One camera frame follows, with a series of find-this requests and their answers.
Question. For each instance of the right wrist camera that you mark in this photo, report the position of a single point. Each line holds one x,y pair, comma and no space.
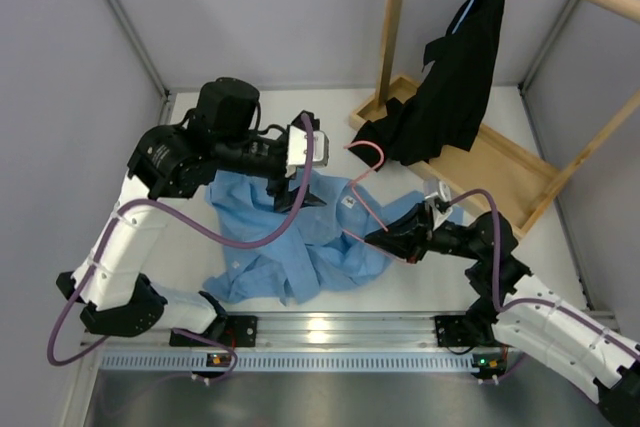
437,196

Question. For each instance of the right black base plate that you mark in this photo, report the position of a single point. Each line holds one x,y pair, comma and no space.
455,331

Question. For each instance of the grey slotted cable duct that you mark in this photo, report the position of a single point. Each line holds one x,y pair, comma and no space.
352,362

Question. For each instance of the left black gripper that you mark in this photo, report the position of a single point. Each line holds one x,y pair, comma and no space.
286,200

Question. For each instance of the black shirt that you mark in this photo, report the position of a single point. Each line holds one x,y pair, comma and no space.
449,105

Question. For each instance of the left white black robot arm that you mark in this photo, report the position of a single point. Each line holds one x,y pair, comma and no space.
168,165

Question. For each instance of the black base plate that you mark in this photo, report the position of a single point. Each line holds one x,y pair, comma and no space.
231,331
455,331

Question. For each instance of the wooden clothes rack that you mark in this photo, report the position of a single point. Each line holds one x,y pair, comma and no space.
522,184

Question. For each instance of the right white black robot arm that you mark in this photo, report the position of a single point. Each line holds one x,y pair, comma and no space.
515,308

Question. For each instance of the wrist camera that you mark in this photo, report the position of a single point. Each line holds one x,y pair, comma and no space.
437,196
298,146

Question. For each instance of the light blue shirt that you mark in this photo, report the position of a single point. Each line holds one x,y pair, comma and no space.
322,250

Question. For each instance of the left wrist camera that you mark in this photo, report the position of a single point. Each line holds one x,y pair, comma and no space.
298,146

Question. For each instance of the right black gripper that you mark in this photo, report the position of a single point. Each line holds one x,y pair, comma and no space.
409,238

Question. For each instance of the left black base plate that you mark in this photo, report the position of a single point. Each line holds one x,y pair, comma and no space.
231,331

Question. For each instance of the aluminium mounting rail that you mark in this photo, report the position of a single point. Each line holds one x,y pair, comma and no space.
356,331

